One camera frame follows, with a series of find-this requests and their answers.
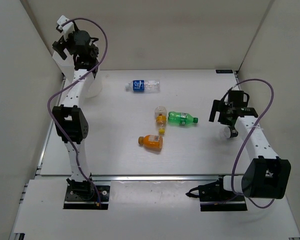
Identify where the clear bottle black label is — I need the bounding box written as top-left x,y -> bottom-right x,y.
219,126 -> 239,139

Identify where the green plastic bottle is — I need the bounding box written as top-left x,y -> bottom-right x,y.
168,111 -> 199,127

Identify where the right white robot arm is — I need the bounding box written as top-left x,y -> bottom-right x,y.
186,90 -> 291,205

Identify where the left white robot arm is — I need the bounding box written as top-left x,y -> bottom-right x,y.
51,29 -> 101,204

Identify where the tall white plastic bin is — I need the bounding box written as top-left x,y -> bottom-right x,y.
52,41 -> 103,99

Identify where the clear bottle yellow cap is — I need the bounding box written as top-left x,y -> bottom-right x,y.
154,106 -> 167,135

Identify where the orange juice bottle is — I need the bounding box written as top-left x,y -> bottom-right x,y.
138,135 -> 163,151

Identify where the clear bottle blue label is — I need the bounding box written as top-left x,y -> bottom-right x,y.
125,79 -> 160,94

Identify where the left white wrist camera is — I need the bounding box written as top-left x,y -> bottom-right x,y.
56,15 -> 75,41

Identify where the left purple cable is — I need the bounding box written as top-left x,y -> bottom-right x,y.
46,17 -> 109,206

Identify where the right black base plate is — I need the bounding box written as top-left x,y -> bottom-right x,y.
198,183 -> 248,212

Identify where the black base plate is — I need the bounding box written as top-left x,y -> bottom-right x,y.
63,178 -> 111,210
198,183 -> 248,212

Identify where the aluminium table edge rail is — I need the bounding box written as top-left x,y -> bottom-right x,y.
34,174 -> 256,183

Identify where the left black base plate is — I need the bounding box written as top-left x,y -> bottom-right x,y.
63,178 -> 111,210

